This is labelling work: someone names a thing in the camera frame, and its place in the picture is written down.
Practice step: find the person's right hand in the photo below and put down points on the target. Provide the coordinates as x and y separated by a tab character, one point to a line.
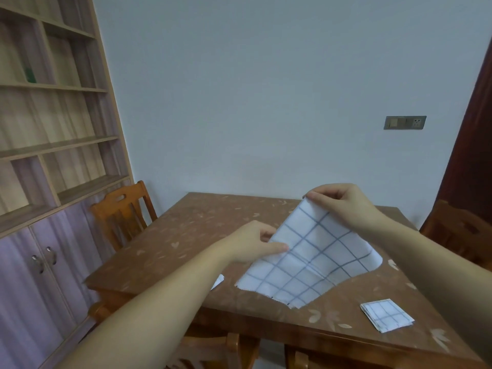
346	205

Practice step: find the person's left hand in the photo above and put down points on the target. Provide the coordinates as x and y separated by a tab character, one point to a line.
246	242

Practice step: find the person's right thumb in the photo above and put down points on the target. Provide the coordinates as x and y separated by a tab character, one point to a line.
322	202

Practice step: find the person's left thumb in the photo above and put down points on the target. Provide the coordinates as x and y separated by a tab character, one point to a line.
275	247

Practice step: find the person's right middle finger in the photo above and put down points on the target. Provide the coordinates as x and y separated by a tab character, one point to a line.
330	186

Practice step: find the white checked cloth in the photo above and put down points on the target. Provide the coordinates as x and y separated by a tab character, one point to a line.
386	315
307	261

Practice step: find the person's right forearm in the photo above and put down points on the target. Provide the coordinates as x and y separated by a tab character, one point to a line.
430	265

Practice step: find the person's left forearm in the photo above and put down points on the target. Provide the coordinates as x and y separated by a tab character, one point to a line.
142	315

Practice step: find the wooden dining table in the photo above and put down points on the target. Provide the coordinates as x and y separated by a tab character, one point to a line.
269	272

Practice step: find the white cloth corner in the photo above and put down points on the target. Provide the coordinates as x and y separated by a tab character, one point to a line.
217	282

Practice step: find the folded white checked cloth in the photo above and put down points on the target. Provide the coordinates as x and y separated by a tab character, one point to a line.
386	315

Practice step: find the dark red wooden door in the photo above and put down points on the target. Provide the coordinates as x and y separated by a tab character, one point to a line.
467	157

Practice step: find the wooden bookshelf cabinet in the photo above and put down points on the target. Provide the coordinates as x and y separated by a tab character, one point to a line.
50	169

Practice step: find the grey wall socket panel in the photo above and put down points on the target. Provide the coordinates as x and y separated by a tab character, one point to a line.
404	122

